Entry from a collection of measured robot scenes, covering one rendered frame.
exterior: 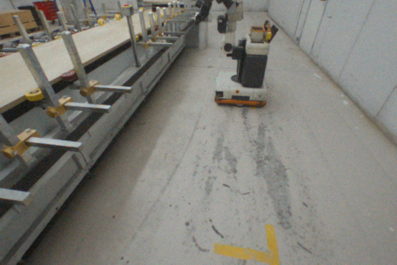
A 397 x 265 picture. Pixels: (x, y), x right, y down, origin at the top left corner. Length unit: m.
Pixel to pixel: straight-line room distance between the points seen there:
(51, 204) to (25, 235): 0.19
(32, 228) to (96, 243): 0.38
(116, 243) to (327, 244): 1.36
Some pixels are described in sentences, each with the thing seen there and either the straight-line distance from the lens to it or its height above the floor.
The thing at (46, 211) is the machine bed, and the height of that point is 0.17.
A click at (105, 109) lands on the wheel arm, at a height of 0.84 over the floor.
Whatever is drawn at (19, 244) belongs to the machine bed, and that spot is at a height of 0.17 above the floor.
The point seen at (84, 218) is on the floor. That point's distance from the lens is 1.75.
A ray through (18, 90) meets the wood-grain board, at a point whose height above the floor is 0.90.
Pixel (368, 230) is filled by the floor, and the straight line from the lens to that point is 1.88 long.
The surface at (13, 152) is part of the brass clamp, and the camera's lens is 1.11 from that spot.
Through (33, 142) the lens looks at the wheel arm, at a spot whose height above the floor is 0.82.
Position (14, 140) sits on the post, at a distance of 1.11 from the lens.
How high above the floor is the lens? 1.38
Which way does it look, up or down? 35 degrees down
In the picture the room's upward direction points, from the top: 1 degrees counter-clockwise
